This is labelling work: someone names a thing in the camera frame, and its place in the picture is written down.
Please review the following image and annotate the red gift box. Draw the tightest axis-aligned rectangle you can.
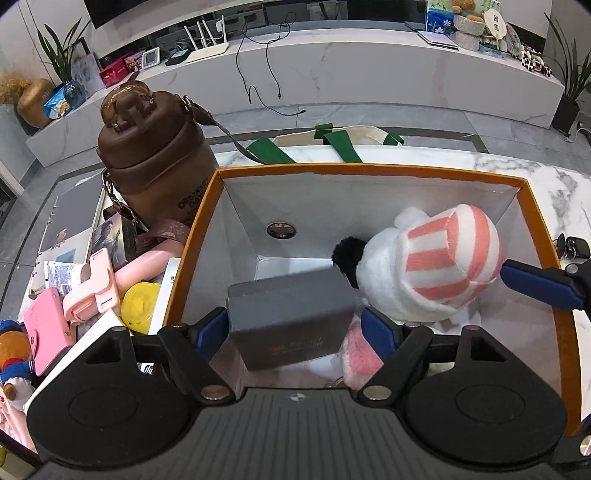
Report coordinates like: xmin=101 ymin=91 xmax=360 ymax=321
xmin=99 ymin=59 xmax=130 ymax=88

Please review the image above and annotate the dried flower bunch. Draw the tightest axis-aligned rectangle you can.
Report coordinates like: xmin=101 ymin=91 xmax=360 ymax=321
xmin=0 ymin=69 xmax=31 ymax=104

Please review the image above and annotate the crochet bunny toy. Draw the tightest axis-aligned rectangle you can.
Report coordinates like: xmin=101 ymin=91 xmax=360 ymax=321
xmin=339 ymin=318 xmax=386 ymax=386

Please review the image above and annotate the grey ring binder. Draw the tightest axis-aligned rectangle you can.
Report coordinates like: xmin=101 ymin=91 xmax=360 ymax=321
xmin=30 ymin=185 xmax=107 ymax=296

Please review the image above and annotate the blue glass vase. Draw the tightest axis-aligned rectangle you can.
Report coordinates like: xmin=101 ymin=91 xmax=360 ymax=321
xmin=64 ymin=80 xmax=88 ymax=109

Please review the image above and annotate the green leafy plant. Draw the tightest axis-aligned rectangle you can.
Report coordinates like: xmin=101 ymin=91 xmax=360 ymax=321
xmin=37 ymin=18 xmax=93 ymax=88

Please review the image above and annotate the black white toy figure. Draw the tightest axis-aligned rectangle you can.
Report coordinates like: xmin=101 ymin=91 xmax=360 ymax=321
xmin=519 ymin=44 xmax=552 ymax=77

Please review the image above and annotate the gold round vase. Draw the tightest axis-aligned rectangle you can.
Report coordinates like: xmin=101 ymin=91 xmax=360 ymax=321
xmin=17 ymin=78 xmax=55 ymax=129

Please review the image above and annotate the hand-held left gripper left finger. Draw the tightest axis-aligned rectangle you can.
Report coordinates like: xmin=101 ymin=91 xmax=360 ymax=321
xmin=85 ymin=307 xmax=234 ymax=403

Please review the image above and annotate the black power cable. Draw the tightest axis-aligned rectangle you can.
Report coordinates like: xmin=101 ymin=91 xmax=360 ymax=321
xmin=235 ymin=23 xmax=308 ymax=116
xmin=265 ymin=14 xmax=296 ymax=99

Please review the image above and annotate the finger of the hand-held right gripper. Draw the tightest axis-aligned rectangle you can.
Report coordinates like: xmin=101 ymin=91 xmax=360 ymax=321
xmin=500 ymin=258 xmax=591 ymax=315

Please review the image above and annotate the white wifi router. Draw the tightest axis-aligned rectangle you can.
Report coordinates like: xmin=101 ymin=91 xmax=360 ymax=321
xmin=184 ymin=16 xmax=230 ymax=64

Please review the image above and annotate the brown water bottle with strap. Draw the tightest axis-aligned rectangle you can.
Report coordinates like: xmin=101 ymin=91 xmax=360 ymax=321
xmin=96 ymin=80 xmax=262 ymax=250

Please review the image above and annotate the pink handheld fan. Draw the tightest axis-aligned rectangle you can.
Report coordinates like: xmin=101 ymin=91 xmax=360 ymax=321
xmin=62 ymin=240 xmax=185 ymax=324

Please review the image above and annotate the white marble tv console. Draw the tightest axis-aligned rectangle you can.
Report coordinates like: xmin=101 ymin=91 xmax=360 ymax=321
xmin=25 ymin=18 xmax=566 ymax=167

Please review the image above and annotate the pink card wallet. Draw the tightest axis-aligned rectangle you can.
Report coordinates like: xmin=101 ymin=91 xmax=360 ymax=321
xmin=23 ymin=288 xmax=75 ymax=377

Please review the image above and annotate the pink striped plush toy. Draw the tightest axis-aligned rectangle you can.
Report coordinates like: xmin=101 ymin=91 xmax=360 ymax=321
xmin=331 ymin=206 xmax=504 ymax=324

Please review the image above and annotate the grey box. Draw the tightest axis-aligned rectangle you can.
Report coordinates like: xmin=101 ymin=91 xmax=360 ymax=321
xmin=226 ymin=267 xmax=358 ymax=372

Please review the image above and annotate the blue snack packet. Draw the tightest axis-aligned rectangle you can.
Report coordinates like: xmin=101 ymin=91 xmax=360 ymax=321
xmin=44 ymin=85 xmax=75 ymax=120

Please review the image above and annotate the white blue paper packet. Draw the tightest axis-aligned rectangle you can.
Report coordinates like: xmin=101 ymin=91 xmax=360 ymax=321
xmin=44 ymin=261 xmax=90 ymax=296

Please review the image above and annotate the dark photo card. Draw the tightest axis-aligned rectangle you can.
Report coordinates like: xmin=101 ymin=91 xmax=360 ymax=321
xmin=90 ymin=217 xmax=137 ymax=271

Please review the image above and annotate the orange cardboard box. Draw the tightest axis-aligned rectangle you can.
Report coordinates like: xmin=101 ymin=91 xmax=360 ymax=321
xmin=164 ymin=162 xmax=583 ymax=437

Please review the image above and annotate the yellow round container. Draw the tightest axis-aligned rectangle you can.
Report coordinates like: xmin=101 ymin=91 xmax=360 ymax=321
xmin=121 ymin=282 xmax=161 ymax=335

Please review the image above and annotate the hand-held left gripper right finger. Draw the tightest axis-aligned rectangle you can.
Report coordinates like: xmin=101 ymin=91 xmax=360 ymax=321
xmin=358 ymin=305 xmax=513 ymax=402

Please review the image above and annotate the black car key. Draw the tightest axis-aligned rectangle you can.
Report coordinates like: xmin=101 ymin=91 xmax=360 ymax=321
xmin=553 ymin=234 xmax=591 ymax=261

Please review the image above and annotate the round paper fan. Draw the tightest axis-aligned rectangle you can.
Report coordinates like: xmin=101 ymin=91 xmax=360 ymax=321
xmin=484 ymin=9 xmax=506 ymax=40

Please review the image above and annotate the orange blue bear doll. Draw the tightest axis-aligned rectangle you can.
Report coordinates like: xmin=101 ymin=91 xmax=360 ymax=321
xmin=0 ymin=318 xmax=35 ymax=411

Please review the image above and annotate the large black television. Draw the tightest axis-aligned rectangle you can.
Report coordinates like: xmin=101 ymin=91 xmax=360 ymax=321
xmin=90 ymin=0 xmax=428 ymax=28

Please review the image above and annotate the silver laptop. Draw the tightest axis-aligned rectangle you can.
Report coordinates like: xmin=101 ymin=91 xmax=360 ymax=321
xmin=406 ymin=21 xmax=460 ymax=49

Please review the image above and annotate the potted plant in black pot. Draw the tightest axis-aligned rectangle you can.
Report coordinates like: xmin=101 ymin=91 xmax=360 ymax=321
xmin=542 ymin=13 xmax=591 ymax=134

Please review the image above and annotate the tote bag with green handles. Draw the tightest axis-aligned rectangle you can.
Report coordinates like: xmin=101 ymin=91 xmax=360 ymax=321
xmin=245 ymin=124 xmax=404 ymax=164

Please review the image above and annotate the flower painting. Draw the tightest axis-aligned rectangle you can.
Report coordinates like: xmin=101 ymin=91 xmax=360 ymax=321
xmin=427 ymin=0 xmax=455 ymax=34

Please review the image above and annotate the framed picture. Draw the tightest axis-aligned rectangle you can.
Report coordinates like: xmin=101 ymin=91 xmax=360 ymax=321
xmin=71 ymin=51 xmax=105 ymax=95

